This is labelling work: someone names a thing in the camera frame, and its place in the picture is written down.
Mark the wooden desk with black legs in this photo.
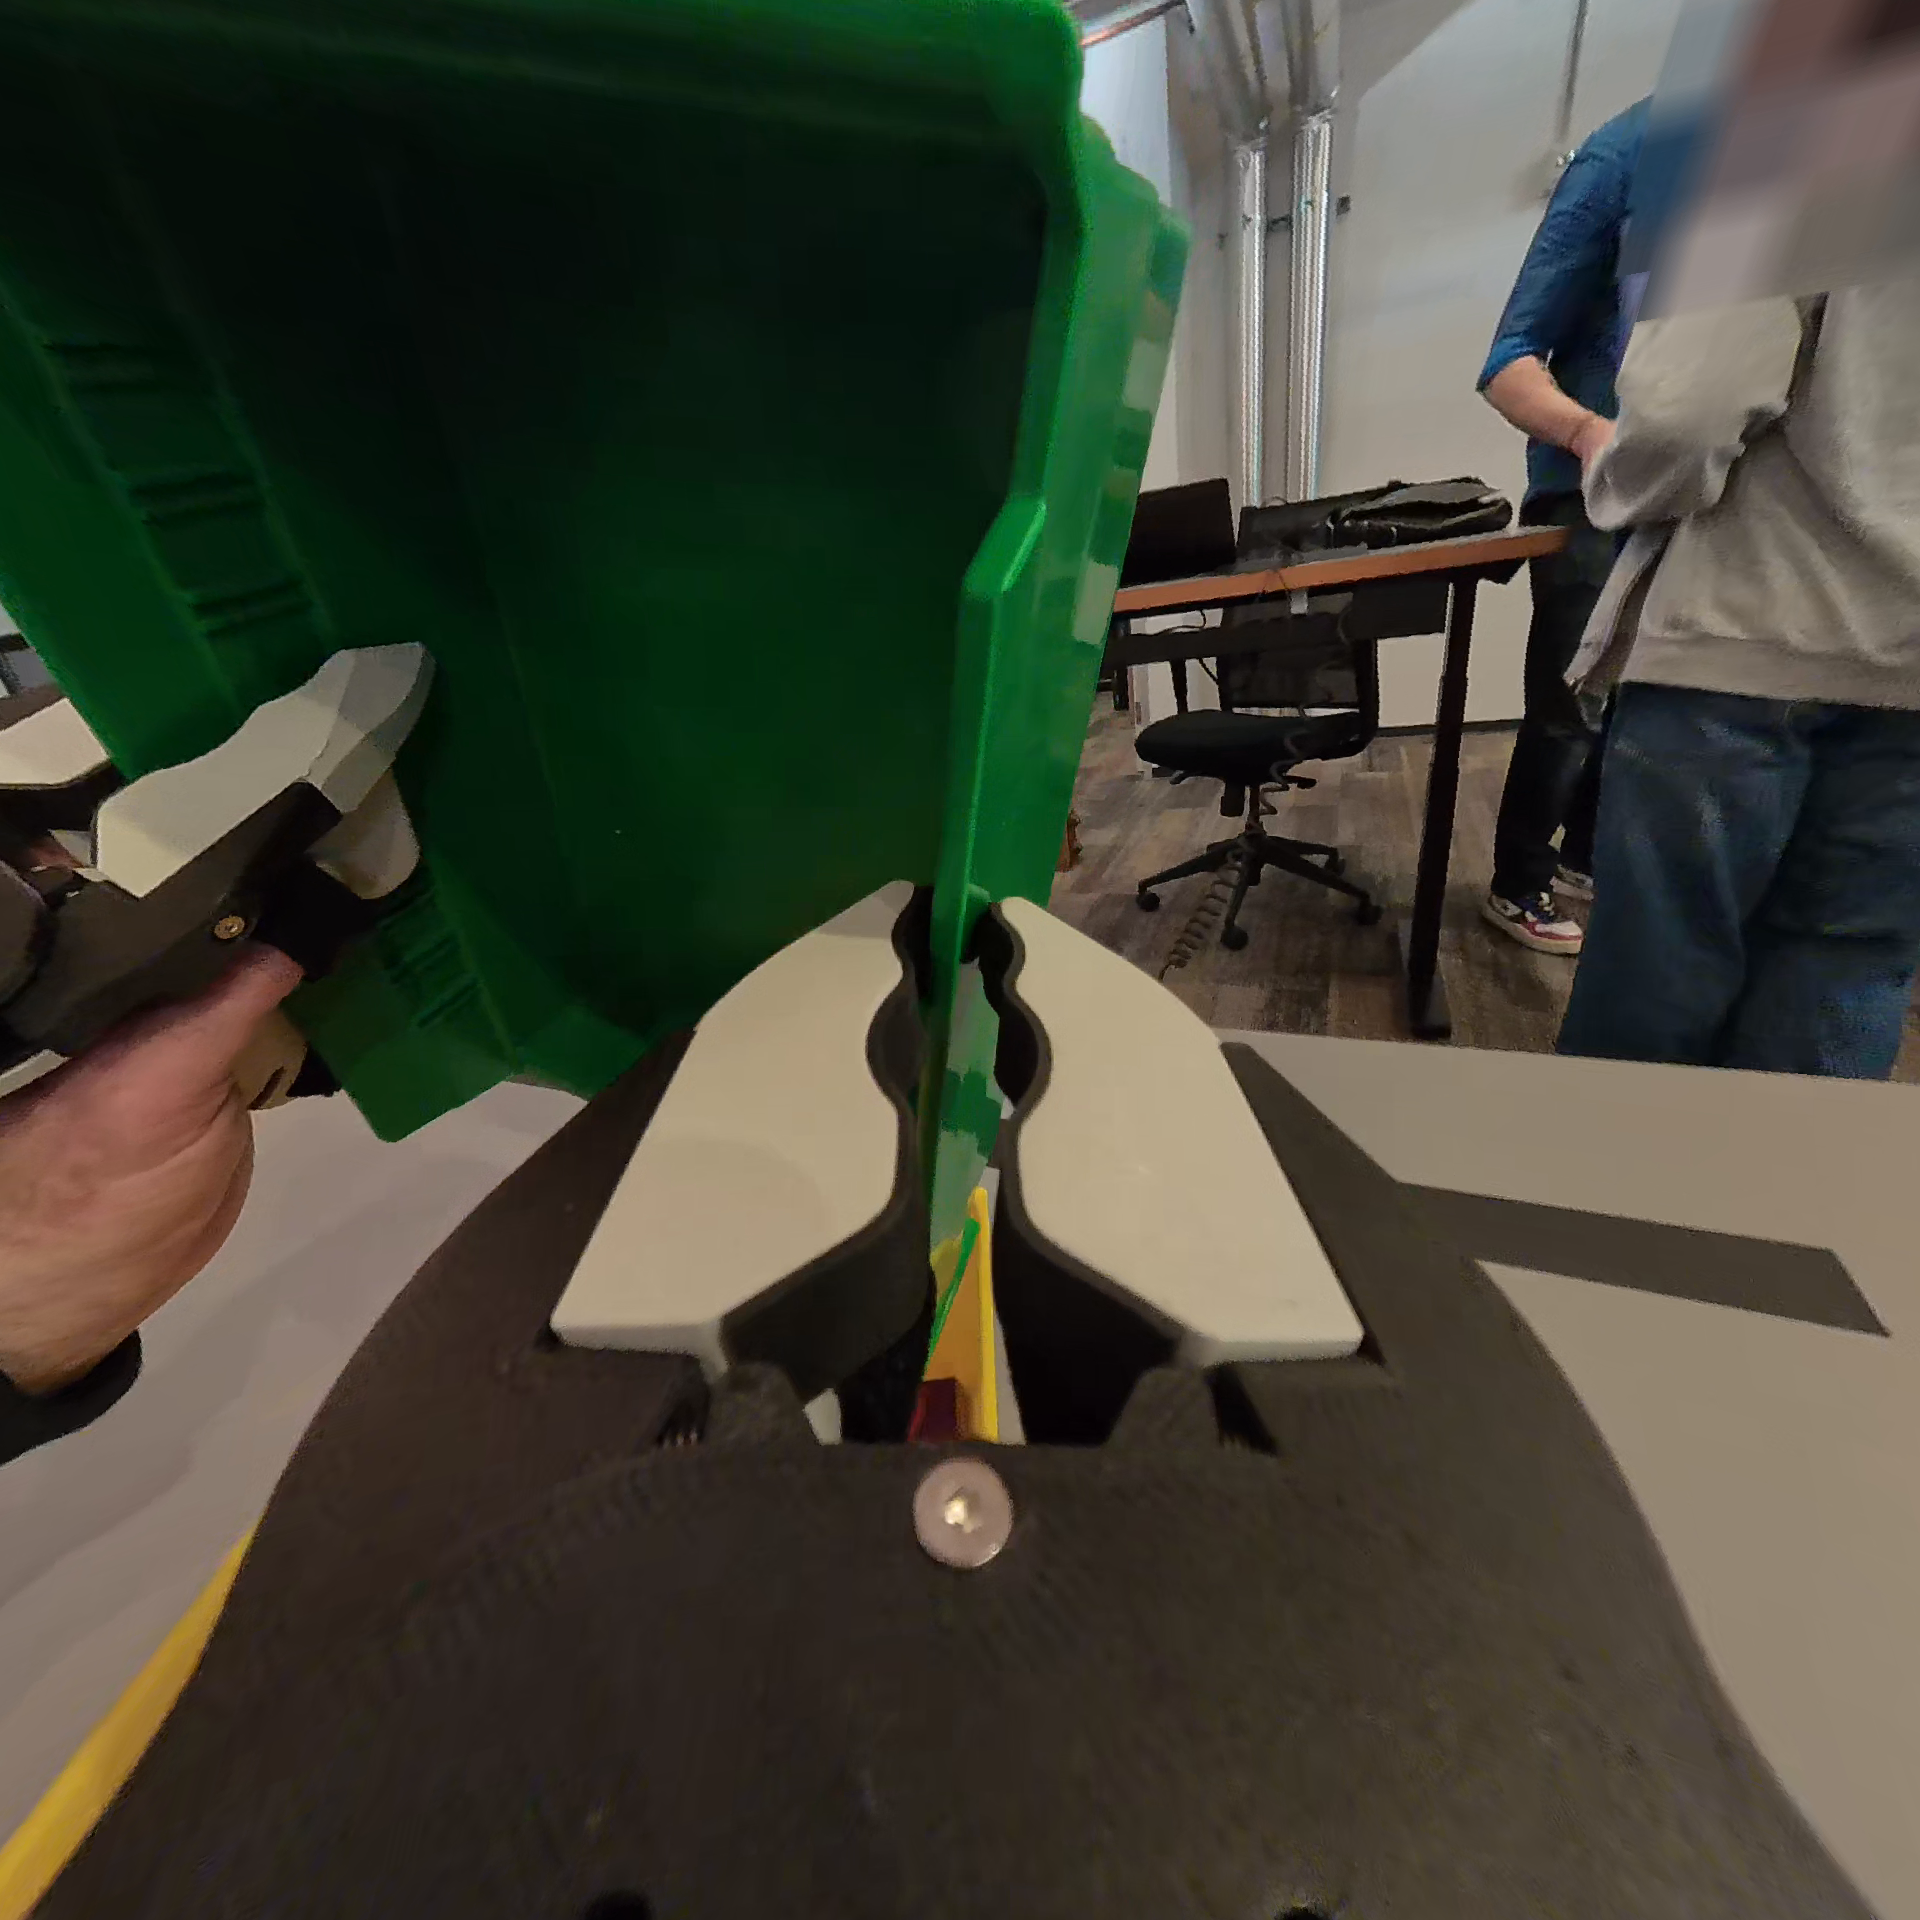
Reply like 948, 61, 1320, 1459
1110, 524, 1569, 1044

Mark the black office chair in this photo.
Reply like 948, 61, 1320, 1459
1132, 599, 1386, 951

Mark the black tape strip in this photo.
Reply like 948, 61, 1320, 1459
1394, 1176, 1890, 1337

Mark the person's left forearm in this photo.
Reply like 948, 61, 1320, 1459
0, 1332, 143, 1470

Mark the black laptop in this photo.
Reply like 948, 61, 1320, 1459
1124, 476, 1239, 587

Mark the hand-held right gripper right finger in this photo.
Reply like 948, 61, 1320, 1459
977, 894, 1367, 1404

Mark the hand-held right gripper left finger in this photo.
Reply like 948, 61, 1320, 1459
548, 880, 939, 1390

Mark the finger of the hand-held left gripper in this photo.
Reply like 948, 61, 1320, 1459
91, 641, 437, 902
306, 771, 422, 902

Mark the green plastic box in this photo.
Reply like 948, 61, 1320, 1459
0, 0, 1193, 1352

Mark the black bag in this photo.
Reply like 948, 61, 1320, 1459
1325, 476, 1513, 545

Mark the silver wall pipe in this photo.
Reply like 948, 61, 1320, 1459
1222, 0, 1274, 503
1286, 0, 1340, 503

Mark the yellow plastic box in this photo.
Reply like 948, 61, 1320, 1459
0, 1184, 1004, 1920

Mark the person's left hand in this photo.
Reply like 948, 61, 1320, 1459
0, 943, 309, 1397

